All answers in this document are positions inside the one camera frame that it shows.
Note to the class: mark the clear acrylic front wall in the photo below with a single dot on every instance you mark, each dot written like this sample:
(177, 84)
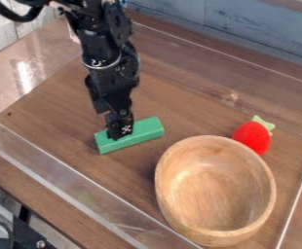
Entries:
(89, 214)

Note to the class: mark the black metal clamp stand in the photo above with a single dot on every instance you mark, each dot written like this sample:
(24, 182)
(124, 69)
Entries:
(16, 234)

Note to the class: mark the green rectangular block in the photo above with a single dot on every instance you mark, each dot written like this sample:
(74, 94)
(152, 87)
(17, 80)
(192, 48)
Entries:
(145, 130)

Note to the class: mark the red plush strawberry toy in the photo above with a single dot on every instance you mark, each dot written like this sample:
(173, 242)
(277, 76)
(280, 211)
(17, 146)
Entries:
(255, 135)

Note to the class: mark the brown wooden bowl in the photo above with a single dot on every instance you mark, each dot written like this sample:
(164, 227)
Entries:
(215, 190)

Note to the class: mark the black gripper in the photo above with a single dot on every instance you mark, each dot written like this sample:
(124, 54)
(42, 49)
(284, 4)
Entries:
(109, 82)

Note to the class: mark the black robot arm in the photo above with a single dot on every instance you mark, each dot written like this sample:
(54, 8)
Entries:
(102, 28)

